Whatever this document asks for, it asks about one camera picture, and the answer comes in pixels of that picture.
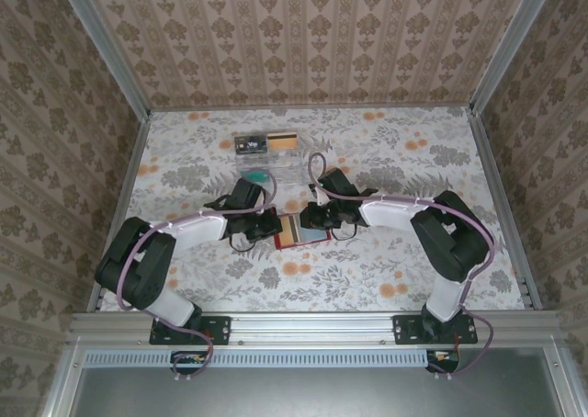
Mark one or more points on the clear acrylic card organizer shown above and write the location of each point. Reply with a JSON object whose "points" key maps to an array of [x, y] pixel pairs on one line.
{"points": [[289, 169]]}

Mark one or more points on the red card holder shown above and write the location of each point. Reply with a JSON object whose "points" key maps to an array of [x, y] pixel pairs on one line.
{"points": [[278, 242]]}

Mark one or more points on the aluminium table side rail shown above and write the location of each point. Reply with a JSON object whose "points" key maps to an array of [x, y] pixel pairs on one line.
{"points": [[136, 150], [489, 160]]}

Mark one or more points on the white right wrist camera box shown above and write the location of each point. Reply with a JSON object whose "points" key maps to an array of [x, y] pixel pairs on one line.
{"points": [[319, 196]]}

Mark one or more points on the grey metal sheet panel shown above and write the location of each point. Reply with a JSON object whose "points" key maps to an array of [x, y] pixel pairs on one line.
{"points": [[312, 394]]}

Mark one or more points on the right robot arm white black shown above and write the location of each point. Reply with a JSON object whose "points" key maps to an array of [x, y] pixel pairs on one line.
{"points": [[450, 247]]}

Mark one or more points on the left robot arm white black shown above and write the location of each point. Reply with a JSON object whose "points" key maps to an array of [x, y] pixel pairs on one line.
{"points": [[138, 261]]}

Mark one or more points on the aluminium lower frame bar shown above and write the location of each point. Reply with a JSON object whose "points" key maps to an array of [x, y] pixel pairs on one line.
{"points": [[69, 366], [562, 375]]}

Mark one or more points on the gold brown striped card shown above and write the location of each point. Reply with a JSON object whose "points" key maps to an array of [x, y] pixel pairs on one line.
{"points": [[290, 233]]}

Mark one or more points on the aluminium table end rail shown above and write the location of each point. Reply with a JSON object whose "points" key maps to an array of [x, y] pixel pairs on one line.
{"points": [[422, 108]]}

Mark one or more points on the aluminium frame post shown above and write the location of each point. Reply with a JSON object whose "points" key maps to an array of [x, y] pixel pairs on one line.
{"points": [[107, 49], [510, 45]]}

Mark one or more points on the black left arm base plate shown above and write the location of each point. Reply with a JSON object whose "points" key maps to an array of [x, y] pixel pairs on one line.
{"points": [[216, 330]]}

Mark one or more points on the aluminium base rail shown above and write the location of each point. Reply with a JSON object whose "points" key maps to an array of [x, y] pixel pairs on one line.
{"points": [[312, 327]]}

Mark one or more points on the black card with white lettering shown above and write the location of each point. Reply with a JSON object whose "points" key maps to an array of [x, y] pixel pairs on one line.
{"points": [[250, 146]]}

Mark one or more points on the light blue card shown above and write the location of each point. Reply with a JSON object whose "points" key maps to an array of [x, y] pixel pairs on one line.
{"points": [[314, 235]]}

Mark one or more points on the gold card with dark stripe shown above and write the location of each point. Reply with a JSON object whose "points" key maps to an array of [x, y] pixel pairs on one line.
{"points": [[285, 142]]}

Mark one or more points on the teal card with dark stripe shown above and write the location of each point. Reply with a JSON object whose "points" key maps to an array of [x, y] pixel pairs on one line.
{"points": [[255, 176]]}

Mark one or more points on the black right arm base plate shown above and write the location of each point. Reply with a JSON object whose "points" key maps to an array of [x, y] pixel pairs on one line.
{"points": [[406, 330]]}

